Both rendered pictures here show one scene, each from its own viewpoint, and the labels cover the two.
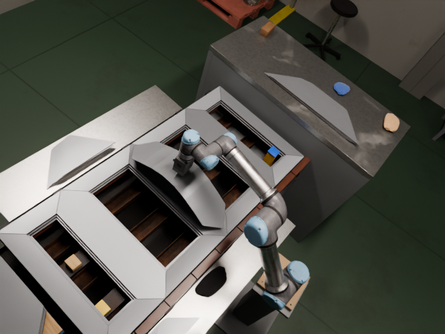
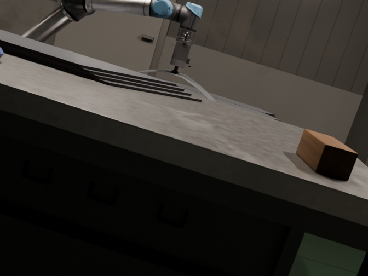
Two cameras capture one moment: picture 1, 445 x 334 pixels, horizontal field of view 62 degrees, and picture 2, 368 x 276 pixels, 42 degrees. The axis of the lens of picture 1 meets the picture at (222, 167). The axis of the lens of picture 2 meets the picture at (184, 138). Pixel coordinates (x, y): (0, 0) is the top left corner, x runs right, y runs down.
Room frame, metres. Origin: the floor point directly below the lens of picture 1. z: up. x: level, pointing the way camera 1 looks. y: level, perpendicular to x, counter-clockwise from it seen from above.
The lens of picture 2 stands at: (3.04, -0.38, 1.21)
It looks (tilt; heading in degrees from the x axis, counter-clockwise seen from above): 12 degrees down; 161
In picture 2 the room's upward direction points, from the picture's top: 17 degrees clockwise
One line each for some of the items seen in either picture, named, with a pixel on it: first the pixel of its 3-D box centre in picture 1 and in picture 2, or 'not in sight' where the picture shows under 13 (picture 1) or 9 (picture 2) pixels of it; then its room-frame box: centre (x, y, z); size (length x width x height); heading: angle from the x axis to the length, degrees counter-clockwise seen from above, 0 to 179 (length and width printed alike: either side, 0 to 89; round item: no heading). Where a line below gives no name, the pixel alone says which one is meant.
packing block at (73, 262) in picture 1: (73, 263); not in sight; (0.43, 0.44, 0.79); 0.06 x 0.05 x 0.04; 69
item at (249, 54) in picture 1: (310, 88); (70, 82); (1.99, -0.31, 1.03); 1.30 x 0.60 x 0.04; 69
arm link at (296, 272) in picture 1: (294, 275); not in sight; (0.80, -0.56, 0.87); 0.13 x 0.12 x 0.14; 156
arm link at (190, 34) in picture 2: (187, 151); (186, 35); (1.00, 0.18, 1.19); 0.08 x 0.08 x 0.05
